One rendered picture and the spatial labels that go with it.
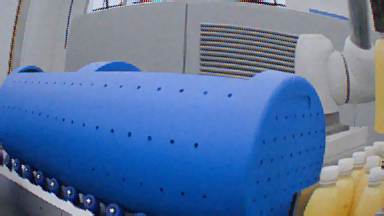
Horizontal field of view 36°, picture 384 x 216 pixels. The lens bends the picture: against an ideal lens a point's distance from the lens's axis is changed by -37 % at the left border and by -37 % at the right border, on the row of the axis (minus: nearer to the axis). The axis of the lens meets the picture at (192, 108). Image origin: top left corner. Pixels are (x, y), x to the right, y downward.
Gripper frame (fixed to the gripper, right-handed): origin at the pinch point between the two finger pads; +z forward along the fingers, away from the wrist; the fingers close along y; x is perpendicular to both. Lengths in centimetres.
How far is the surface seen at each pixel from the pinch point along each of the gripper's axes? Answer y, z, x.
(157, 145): 19, 26, -40
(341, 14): -172, -10, -101
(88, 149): 19, 29, -57
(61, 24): -323, -6, -498
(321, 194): 21.2, 31.0, -5.8
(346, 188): 13.0, 31.9, -3.8
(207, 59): -162, 24, -181
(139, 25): -168, 8, -226
